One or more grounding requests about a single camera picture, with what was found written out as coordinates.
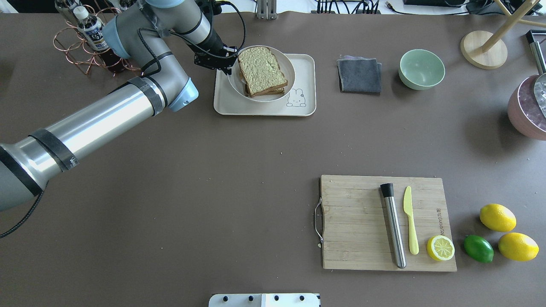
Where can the steel ice scoop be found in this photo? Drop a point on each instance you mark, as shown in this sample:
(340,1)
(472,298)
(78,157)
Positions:
(535,38)

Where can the mint green bowl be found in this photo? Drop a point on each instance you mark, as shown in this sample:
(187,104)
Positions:
(421,69)

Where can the yellow plastic knife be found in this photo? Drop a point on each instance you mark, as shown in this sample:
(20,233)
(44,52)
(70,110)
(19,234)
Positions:
(408,210)

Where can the cream rabbit tray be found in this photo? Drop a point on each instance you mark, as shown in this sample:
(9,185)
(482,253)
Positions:
(300,100)

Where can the yellow lemon lower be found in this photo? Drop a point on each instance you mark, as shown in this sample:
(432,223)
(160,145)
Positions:
(518,247)

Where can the white round plate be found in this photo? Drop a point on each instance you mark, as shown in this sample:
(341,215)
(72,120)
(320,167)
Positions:
(286,67)

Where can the copper wire bottle rack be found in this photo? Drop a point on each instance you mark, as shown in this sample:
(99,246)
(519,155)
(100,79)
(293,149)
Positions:
(77,49)

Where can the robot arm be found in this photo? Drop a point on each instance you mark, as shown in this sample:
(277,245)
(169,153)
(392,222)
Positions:
(136,34)

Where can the yellow lemon upper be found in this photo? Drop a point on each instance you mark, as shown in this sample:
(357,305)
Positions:
(497,218)

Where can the wooden cup tree stand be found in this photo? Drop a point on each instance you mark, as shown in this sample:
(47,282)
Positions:
(486,50)

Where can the half lemon slice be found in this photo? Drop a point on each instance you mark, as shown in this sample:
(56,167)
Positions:
(440,248)

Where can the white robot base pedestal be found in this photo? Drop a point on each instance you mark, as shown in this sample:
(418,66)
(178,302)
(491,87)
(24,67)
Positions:
(265,300)

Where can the pink bowl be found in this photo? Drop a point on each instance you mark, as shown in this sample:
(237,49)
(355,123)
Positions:
(524,112)

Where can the tea bottle top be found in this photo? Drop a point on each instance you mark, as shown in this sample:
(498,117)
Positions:
(92,29)

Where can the yellow lemon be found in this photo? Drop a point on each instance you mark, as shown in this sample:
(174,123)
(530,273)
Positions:
(497,218)
(518,247)

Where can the steel muddler black tip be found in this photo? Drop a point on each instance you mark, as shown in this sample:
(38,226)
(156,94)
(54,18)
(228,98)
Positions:
(387,190)

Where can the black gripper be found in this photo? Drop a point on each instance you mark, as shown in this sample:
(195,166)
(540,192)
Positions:
(214,42)

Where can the green lime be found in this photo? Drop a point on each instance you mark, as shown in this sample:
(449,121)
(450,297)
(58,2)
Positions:
(478,249)

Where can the grey folded cloth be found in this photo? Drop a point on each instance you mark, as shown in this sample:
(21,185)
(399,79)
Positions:
(359,75)

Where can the bamboo cutting board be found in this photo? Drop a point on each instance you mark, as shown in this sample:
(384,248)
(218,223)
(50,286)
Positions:
(355,228)

